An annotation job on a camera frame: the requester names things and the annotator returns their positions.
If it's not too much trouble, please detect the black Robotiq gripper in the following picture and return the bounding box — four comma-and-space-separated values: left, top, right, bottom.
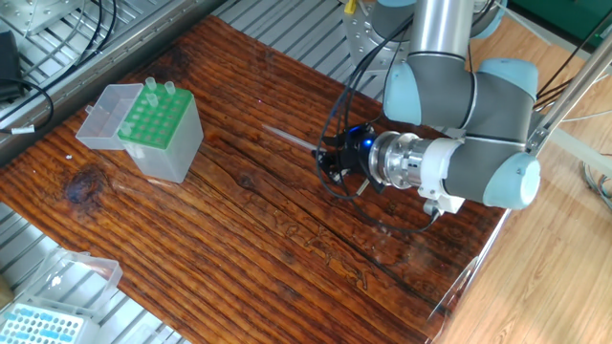
313, 123, 378, 185

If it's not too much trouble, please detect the white box with blue tips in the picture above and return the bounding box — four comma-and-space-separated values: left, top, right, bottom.
0, 301, 101, 344

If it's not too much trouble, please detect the glossy wood grain board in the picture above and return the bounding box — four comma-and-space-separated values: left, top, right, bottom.
0, 13, 527, 344

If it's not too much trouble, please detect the translucent box with green rack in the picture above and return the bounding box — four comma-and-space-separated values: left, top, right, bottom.
117, 83, 205, 184

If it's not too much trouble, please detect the translucent hinged box lid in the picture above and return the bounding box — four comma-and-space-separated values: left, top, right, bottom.
75, 83, 144, 152

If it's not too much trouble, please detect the clear plastic box lid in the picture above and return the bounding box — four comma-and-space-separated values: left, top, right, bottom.
26, 247, 124, 317

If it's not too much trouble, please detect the black power adapter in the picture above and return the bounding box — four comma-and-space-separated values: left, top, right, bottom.
0, 31, 23, 102

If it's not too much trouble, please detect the black gripper cable bundle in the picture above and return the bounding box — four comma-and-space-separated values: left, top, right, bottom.
315, 13, 442, 235

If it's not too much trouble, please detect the aluminium robot mount plate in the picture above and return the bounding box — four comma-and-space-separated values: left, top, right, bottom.
341, 4, 412, 73

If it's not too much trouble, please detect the thin white cable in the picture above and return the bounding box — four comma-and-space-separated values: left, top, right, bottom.
558, 108, 612, 123

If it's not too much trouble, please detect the grey cable bundle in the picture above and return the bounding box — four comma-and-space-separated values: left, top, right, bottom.
580, 152, 612, 211

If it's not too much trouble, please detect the black cable with white label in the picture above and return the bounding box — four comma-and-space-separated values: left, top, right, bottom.
0, 78, 55, 136

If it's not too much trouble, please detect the spare aluminium mount plate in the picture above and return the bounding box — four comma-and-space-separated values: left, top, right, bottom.
0, 0, 85, 37

